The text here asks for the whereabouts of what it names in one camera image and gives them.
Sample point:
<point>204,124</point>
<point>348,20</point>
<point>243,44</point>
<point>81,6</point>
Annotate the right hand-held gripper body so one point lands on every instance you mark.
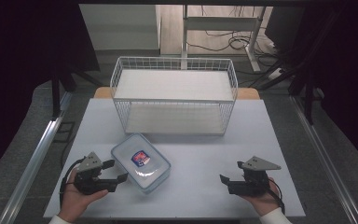
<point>254,183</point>

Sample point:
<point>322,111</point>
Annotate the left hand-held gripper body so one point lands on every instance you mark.
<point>88,182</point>

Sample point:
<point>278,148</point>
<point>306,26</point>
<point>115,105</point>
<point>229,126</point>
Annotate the clear plastic food container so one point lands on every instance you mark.
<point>127,155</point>

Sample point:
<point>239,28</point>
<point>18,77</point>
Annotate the person's right hand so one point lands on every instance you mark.
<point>267,202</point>

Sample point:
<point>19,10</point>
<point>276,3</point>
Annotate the person's left hand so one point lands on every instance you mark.
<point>74,202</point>

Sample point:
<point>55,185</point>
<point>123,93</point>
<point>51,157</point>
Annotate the person's right white sleeve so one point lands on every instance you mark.
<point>275,217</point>

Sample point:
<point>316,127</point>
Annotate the person's white sleeve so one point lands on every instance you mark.
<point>59,220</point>
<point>275,217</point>

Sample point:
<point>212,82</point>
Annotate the person's left white sleeve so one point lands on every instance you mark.
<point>59,220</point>

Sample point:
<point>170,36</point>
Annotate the light wooden table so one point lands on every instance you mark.
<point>249,93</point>

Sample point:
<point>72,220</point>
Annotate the black metal stand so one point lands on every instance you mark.
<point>56,96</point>

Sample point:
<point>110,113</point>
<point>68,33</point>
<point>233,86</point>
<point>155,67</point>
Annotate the white power strip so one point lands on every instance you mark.
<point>275,74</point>

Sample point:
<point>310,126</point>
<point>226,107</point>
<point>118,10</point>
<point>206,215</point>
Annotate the dark curtain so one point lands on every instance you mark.
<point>348,77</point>
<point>18,62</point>

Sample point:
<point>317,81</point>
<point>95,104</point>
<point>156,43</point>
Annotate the white cabinet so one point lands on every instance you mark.
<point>121,28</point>

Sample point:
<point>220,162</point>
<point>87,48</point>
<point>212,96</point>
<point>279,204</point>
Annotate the black metal bracket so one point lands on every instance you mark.
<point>64,132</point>

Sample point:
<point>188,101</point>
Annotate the silver metal rail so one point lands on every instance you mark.
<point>323,155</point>
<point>34,155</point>

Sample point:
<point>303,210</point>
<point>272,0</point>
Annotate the white metal desk frame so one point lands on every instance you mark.
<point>220,23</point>

